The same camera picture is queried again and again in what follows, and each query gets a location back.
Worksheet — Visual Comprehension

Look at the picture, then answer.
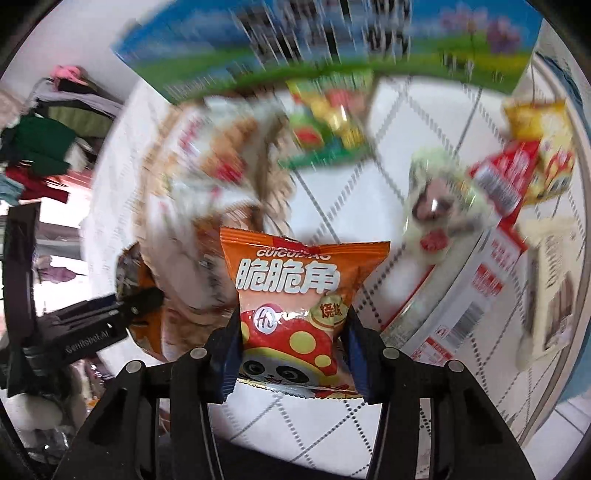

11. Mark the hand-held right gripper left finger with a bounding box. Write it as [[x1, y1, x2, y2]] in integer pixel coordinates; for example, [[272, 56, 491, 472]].
[[51, 307, 243, 480]]

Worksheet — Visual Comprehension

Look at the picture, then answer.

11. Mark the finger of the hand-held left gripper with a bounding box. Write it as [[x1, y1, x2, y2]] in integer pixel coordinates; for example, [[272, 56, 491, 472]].
[[42, 288, 165, 336]]

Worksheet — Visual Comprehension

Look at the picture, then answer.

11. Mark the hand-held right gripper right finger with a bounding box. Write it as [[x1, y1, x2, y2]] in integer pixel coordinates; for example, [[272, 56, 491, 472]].
[[344, 305, 541, 480]]

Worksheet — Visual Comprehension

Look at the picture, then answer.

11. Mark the brown orange snack packet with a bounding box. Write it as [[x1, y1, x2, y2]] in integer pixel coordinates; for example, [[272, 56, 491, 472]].
[[115, 242, 168, 361]]

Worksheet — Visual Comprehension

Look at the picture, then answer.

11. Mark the yellow snack packet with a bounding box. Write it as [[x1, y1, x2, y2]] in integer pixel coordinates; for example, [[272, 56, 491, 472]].
[[503, 99, 576, 206]]

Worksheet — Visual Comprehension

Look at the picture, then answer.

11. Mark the blue green printed cardboard box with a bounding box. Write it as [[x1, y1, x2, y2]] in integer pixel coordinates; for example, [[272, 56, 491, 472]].
[[111, 0, 543, 104]]

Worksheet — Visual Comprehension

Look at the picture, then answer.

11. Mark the beige snack packet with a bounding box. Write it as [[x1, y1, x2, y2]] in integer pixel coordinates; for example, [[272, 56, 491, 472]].
[[137, 203, 242, 361]]

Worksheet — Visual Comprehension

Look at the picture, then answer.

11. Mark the red white box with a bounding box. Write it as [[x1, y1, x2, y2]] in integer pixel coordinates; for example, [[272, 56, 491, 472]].
[[381, 222, 530, 371]]

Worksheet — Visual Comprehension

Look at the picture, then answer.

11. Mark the pile of clothes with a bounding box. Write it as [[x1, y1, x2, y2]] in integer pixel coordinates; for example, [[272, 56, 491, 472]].
[[0, 65, 125, 204]]

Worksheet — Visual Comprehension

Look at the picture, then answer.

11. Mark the white red snack packet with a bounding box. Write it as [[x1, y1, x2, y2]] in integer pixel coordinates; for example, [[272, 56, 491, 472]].
[[147, 102, 266, 217]]

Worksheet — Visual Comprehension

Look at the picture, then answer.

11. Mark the pale green snack packet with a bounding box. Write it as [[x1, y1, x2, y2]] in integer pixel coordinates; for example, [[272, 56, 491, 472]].
[[399, 145, 498, 274]]

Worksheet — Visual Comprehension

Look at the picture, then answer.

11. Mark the white chocolate wafer packet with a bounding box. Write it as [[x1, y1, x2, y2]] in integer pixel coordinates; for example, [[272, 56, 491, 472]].
[[514, 217, 579, 371]]

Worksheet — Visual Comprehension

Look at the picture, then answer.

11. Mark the green candy packet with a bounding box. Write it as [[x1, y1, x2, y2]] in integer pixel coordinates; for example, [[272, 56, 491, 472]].
[[277, 69, 377, 169]]

